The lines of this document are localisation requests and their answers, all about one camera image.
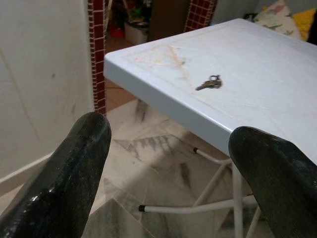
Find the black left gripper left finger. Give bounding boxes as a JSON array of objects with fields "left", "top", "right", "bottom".
[{"left": 0, "top": 111, "right": 112, "bottom": 238}]

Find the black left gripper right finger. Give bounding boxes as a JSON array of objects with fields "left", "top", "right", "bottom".
[{"left": 228, "top": 125, "right": 317, "bottom": 238}]

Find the small key with ring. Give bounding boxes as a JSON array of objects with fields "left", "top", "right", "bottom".
[{"left": 195, "top": 75, "right": 222, "bottom": 91}]

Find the white plastic folding table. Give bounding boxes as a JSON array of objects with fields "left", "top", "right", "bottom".
[{"left": 103, "top": 17, "right": 317, "bottom": 238}]

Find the red tiled pillar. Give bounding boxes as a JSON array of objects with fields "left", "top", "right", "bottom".
[
  {"left": 88, "top": 0, "right": 107, "bottom": 117},
  {"left": 184, "top": 0, "right": 218, "bottom": 33}
]

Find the yellow pillow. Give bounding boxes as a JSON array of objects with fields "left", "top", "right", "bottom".
[{"left": 292, "top": 8, "right": 317, "bottom": 42}]

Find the floral patterned pillow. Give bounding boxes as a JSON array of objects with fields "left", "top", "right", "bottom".
[{"left": 254, "top": 0, "right": 302, "bottom": 39}]

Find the white storage bin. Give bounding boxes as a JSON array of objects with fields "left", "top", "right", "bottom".
[{"left": 123, "top": 21, "right": 150, "bottom": 44}]

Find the brown cardboard box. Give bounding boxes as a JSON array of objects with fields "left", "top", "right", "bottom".
[{"left": 148, "top": 0, "right": 191, "bottom": 42}]

